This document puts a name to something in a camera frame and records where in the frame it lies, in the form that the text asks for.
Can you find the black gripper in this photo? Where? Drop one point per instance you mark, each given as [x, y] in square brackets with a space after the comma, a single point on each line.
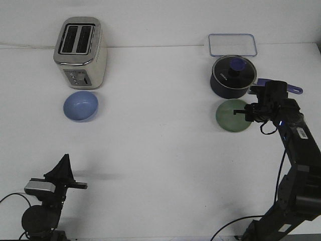
[56, 177]
[269, 98]

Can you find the green bowl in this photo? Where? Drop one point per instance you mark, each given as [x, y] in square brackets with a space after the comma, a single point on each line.
[229, 121]

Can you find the blue bowl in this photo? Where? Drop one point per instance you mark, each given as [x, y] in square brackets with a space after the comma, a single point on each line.
[81, 106]

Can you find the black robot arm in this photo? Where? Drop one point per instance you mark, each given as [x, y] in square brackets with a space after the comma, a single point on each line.
[298, 196]
[40, 222]

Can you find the dark blue saucepan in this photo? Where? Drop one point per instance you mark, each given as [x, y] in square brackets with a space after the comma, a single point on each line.
[228, 93]

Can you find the glass pot lid blue knob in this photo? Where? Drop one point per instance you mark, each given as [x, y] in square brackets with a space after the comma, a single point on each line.
[234, 72]

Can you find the clear blue-rimmed container lid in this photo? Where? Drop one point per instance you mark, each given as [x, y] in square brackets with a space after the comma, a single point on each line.
[232, 44]

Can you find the silver two-slot toaster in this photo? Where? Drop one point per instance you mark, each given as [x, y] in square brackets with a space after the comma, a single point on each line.
[79, 53]

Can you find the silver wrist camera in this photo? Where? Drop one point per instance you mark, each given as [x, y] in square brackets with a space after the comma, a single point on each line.
[39, 185]

